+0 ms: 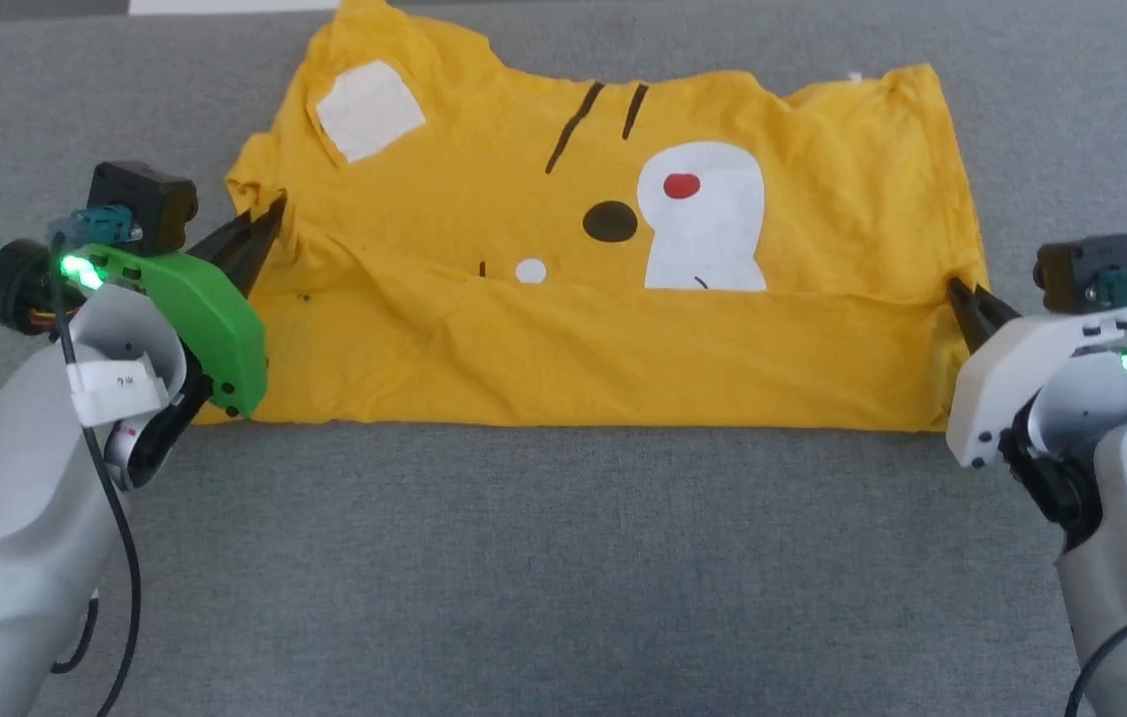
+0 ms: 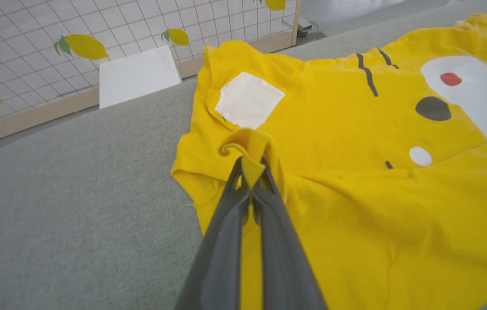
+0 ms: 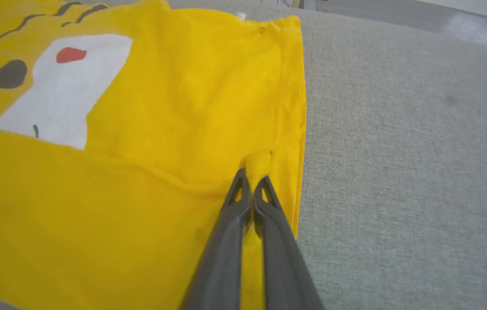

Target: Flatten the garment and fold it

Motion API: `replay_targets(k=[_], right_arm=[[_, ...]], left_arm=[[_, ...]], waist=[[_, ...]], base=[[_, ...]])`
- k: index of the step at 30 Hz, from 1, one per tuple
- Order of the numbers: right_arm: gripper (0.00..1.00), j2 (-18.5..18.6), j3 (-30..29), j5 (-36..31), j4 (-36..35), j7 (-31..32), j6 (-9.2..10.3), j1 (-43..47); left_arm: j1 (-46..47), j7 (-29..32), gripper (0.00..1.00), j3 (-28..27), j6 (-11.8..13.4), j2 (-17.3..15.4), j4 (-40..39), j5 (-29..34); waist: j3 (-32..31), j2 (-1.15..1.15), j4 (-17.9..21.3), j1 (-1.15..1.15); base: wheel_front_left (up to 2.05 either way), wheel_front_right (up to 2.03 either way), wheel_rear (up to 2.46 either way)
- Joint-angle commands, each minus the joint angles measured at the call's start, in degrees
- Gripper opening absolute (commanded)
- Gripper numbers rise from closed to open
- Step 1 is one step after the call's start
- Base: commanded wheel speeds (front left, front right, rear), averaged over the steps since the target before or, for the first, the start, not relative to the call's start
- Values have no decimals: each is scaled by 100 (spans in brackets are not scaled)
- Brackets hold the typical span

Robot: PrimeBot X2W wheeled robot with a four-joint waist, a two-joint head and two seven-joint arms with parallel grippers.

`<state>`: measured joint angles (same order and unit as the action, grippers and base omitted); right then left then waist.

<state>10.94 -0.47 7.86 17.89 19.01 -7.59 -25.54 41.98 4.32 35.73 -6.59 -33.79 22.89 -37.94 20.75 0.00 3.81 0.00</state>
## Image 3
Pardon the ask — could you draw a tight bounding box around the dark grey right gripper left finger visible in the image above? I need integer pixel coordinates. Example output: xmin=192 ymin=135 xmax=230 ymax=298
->
xmin=179 ymin=167 xmax=253 ymax=310

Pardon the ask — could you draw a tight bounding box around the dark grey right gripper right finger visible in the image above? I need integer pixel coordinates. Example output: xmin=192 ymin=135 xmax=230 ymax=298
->
xmin=253 ymin=175 xmax=326 ymax=310

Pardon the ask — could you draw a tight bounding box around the yellow printed garment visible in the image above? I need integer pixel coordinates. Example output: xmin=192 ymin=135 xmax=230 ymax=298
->
xmin=0 ymin=0 xmax=307 ymax=310

